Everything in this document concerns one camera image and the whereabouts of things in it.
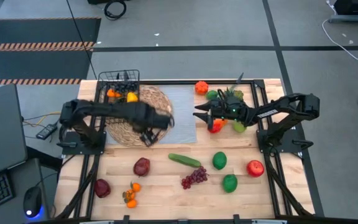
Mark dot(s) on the green cucumber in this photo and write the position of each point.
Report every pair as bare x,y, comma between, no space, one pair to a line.
183,160

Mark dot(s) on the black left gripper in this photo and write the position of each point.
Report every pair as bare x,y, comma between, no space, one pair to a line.
151,119

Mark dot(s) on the grey metal stand leg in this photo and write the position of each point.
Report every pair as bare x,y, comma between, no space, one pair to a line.
346,19

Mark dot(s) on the tangerine cluster with stem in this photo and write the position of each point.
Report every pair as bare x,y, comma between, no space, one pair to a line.
131,194
112,93

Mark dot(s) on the small green lime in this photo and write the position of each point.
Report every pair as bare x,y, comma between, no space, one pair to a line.
210,95

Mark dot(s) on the yellow orange fruit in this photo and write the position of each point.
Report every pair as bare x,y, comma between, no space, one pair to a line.
132,97

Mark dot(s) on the black aluminium rig frame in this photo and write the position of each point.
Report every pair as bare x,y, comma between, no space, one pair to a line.
169,82

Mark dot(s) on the potted succulent plant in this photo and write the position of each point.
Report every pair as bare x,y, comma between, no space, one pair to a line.
238,93

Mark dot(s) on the round woven placemat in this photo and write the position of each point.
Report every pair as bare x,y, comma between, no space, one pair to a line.
157,99

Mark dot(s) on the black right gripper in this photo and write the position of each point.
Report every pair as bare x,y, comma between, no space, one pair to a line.
228,109

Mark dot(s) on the black power adapter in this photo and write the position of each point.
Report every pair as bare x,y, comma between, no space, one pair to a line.
46,131

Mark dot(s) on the grey desk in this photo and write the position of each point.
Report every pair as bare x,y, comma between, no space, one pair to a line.
20,174

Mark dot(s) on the black computer mouse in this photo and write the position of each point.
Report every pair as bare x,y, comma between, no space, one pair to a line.
32,200

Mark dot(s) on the red grape bunch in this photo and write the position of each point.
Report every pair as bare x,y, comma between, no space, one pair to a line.
196,177

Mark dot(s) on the grey rectangular placemat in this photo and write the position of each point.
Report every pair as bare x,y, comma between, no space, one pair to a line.
182,99

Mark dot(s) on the bright red apple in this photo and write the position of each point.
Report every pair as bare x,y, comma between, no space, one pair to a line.
255,168

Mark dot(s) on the black hazard-striped floor mat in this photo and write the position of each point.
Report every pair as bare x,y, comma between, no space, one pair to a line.
26,31

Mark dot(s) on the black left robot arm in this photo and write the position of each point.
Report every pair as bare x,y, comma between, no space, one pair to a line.
104,110

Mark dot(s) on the red orange mango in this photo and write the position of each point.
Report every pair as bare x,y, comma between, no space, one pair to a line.
217,127

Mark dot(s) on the green pear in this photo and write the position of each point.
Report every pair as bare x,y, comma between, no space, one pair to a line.
239,127

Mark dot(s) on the round green fruit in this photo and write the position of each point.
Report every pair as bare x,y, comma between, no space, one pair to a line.
229,183
219,160

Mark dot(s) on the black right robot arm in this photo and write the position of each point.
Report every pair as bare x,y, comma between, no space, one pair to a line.
278,109

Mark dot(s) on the dark grey monitor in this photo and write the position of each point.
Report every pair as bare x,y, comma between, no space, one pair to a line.
2,130

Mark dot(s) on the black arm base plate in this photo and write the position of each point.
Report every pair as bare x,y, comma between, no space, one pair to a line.
287,146
68,151

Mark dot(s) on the black cabinet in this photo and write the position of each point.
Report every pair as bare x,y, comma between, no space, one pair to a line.
350,6

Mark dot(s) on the dark red apple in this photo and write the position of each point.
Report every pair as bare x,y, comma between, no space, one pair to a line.
102,188
141,166

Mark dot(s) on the dark grape bunch with leaf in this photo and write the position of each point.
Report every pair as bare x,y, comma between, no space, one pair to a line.
121,89

